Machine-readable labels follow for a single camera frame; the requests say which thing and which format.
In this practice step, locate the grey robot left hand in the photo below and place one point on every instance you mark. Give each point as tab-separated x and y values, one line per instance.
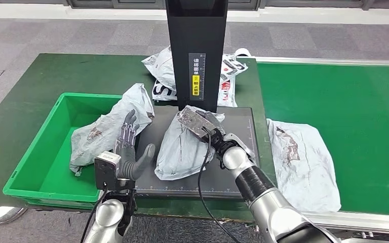
127	164

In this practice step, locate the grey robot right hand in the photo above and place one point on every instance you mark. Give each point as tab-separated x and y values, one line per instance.
219	144

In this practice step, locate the grey poly mailer parcel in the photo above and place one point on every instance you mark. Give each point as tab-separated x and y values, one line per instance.
308	174
177	154
107	127

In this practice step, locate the black inbound scanner machine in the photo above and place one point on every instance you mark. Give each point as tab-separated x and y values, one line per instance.
196	33

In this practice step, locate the green conveyor belt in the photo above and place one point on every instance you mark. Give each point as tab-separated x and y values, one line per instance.
365	134

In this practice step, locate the black and yellow label strip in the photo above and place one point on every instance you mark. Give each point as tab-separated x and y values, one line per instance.
197	77

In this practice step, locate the green plastic crate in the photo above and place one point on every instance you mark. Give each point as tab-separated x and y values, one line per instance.
40	161

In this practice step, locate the white printed plastic bag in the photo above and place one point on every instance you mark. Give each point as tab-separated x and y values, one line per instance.
159	67

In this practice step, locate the metal barrier stanchion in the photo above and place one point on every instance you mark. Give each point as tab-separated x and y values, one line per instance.
0	214

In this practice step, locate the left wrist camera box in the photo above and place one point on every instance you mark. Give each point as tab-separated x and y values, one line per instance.
107	171

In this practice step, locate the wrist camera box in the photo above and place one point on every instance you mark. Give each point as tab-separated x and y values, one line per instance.
192	122
107	171

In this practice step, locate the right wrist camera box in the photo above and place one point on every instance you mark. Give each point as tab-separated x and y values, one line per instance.
192	122

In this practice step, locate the dark window frame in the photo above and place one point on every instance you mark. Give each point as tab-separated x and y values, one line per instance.
114	4

